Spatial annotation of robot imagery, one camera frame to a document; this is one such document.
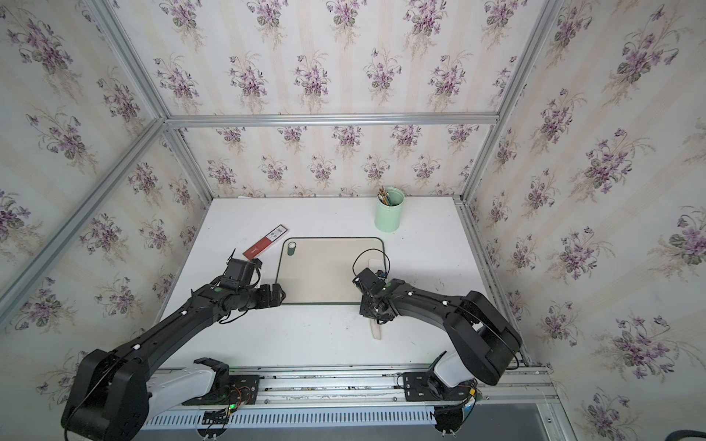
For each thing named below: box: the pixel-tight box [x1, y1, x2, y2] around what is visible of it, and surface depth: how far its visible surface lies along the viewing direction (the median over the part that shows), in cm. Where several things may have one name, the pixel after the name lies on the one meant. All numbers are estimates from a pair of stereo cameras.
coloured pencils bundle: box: [376, 185, 392, 207], surface depth 100 cm
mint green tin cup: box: [375, 187, 406, 233], surface depth 106 cm
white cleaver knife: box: [369, 318, 382, 340], surface depth 84 cm
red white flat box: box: [242, 224, 289, 261], surface depth 106 cm
